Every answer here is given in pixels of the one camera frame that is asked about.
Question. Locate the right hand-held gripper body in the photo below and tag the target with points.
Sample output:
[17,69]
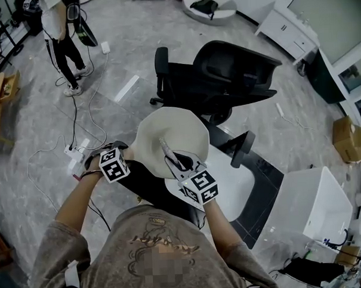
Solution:
[200,187]

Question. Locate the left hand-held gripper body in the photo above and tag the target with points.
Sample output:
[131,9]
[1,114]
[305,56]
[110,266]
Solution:
[114,165]

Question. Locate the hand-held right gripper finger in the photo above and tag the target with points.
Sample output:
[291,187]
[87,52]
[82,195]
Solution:
[191,162]
[175,170]

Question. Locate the large white bowl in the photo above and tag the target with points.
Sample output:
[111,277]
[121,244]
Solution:
[173,125]

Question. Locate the person's left forearm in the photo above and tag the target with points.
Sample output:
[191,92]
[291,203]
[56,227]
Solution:
[78,201]

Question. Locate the person's right forearm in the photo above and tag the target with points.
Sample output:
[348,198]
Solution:
[220,225]

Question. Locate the person's left hand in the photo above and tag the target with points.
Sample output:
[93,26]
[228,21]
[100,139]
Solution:
[95,167]

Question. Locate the black faucet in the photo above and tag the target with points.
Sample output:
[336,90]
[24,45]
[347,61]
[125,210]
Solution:
[243,146]

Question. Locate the black sink cabinet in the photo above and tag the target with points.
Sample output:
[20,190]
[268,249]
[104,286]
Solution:
[268,178]

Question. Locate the person's brown printed shirt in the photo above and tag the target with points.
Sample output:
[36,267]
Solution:
[113,247]

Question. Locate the black office chair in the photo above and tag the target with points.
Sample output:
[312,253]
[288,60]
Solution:
[195,80]

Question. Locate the white power adapter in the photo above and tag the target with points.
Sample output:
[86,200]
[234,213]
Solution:
[105,47]

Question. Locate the slim white power strip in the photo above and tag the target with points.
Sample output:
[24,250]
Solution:
[280,109]

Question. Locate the white rectangular tub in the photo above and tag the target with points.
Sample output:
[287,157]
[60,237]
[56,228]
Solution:
[314,200]

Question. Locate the black round pan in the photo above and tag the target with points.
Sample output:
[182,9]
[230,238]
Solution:
[87,34]

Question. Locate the open cardboard box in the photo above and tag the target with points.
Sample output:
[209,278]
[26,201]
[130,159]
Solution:
[12,85]

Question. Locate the flat black bag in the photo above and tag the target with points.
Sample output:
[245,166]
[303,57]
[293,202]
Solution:
[311,269]

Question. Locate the black coat stand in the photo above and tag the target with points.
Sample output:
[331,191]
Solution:
[17,51]

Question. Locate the white round cushion bed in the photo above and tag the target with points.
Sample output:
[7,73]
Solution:
[225,13]

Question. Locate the large closed cardboard box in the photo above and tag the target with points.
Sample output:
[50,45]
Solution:
[347,139]

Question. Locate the white cabinet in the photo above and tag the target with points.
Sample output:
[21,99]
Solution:
[280,25]

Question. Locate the small cardboard box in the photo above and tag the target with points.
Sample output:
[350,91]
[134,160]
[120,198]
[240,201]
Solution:
[348,255]

